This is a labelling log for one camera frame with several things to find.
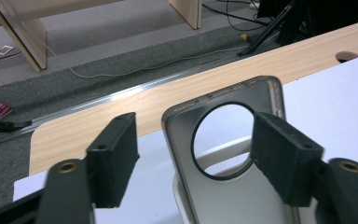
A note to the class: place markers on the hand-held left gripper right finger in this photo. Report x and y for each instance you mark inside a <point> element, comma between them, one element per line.
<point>287,161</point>

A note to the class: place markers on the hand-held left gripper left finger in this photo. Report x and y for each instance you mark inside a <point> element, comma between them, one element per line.
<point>112,158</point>

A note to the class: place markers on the white table sheet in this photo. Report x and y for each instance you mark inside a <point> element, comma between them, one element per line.
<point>338,109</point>

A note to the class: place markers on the light wooden table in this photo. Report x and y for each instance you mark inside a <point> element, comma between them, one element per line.
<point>261,65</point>

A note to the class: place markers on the black stand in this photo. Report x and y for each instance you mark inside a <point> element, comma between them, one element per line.
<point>3,125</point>
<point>272,29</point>

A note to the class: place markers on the yellow floor tape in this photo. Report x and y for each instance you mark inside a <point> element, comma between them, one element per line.
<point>244,37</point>

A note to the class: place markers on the light wooden furniture leg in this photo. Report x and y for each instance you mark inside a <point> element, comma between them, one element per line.
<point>28,40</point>
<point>188,12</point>

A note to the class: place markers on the white floor scrap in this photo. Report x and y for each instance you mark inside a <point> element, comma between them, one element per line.
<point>0,49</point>

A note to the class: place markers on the light wooden furniture panel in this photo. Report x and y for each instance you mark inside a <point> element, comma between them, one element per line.
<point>52,6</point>

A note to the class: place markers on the metal floor rail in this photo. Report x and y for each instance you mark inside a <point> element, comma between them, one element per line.
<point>105,100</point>

